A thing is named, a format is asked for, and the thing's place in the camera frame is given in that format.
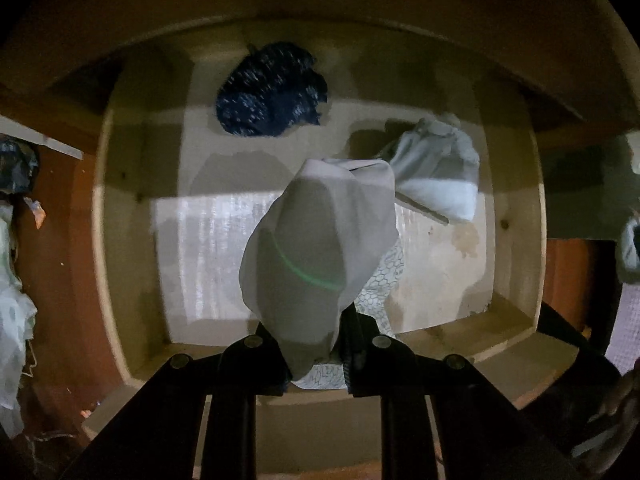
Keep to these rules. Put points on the pink checked cloth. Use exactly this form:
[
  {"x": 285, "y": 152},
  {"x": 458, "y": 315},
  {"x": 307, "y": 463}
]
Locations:
[{"x": 627, "y": 330}]

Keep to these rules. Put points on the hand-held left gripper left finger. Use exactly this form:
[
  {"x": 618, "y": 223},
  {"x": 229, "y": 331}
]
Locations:
[{"x": 200, "y": 410}]

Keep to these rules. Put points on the pale blue underwear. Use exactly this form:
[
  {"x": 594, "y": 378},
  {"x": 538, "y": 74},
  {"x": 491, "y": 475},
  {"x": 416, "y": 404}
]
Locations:
[{"x": 430, "y": 170}]

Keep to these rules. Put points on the white crumpled cloth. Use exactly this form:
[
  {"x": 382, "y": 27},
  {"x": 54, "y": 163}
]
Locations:
[{"x": 630, "y": 250}]

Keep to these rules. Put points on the wooden drawer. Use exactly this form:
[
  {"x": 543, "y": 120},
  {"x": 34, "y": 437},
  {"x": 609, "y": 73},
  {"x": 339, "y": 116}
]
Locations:
[{"x": 200, "y": 260}]

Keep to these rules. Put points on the white sheer cloth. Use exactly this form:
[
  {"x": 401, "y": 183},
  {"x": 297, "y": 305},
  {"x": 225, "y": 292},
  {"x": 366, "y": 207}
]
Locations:
[{"x": 12, "y": 320}]

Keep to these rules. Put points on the dark blue speckled underwear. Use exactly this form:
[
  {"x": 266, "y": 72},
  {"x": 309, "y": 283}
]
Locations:
[{"x": 270, "y": 95}]

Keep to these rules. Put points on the small orange wrapper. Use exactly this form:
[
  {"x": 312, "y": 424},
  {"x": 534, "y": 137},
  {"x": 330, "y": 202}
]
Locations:
[{"x": 36, "y": 212}]

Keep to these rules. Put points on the white hexagon-patterned underwear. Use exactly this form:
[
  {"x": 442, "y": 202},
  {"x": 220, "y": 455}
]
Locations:
[{"x": 380, "y": 280}]

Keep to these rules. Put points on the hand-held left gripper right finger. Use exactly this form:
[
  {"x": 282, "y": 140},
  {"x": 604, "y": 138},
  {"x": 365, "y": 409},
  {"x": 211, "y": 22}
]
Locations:
[{"x": 425, "y": 410}]

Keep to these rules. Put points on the blue snack bag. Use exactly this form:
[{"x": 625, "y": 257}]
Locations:
[{"x": 17, "y": 165}]

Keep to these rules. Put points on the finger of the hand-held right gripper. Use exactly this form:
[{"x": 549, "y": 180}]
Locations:
[{"x": 575, "y": 345}]

